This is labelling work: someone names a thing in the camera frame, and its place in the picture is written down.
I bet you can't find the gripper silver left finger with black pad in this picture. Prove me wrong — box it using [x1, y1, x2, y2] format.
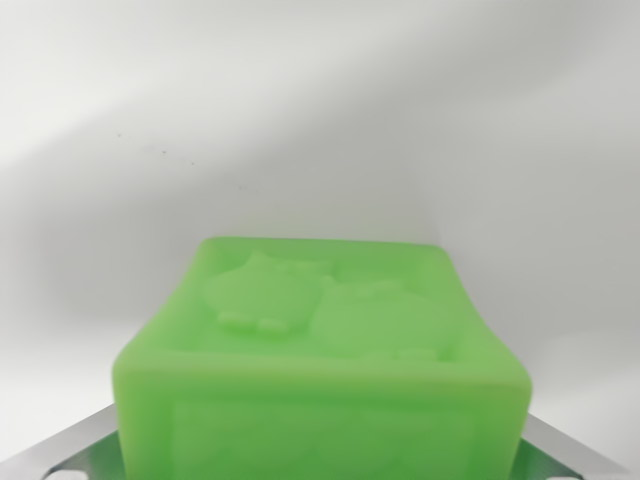
[0, 402, 126, 480]

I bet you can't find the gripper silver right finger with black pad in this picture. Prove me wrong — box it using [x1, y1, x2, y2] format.
[517, 410, 640, 480]

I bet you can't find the green soft toy cube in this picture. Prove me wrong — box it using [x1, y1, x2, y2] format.
[111, 236, 532, 480]

